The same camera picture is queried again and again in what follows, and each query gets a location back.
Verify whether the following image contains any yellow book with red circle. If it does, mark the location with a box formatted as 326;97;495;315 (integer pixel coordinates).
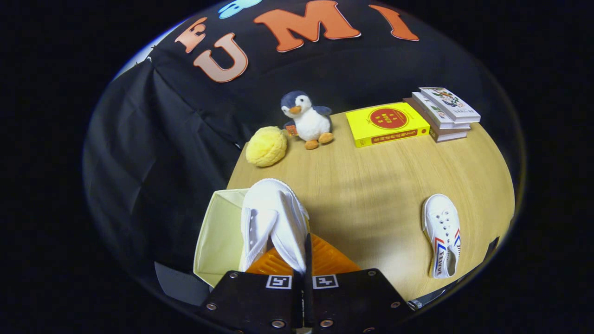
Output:
345;102;431;148

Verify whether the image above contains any brown book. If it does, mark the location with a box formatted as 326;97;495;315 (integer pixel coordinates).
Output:
403;97;469;143

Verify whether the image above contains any black backdrop cloth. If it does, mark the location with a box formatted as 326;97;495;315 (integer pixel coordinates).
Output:
83;0;525;297

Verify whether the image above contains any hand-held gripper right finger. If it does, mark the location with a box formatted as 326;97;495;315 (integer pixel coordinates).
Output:
304;233;414;334

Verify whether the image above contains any beige fabric storage box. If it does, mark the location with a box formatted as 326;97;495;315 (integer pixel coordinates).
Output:
193;188;253;289

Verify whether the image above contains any penguin plush toy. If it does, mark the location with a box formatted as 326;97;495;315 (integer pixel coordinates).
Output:
280;90;335;150

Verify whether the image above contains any white canvas shoe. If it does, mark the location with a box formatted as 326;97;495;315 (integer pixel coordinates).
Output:
238;178;310;275
421;193;462;280

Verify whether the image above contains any yellow round plush bun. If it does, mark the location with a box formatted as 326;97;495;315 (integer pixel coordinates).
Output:
245;126;288;167

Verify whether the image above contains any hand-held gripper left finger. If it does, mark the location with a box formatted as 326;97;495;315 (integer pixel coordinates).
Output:
197;246;305;334

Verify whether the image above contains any white book with floral cover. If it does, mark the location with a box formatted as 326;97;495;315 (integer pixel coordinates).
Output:
419;87;482;124

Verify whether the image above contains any white illustrated book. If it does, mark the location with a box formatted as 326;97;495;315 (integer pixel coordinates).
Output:
412;92;471;130

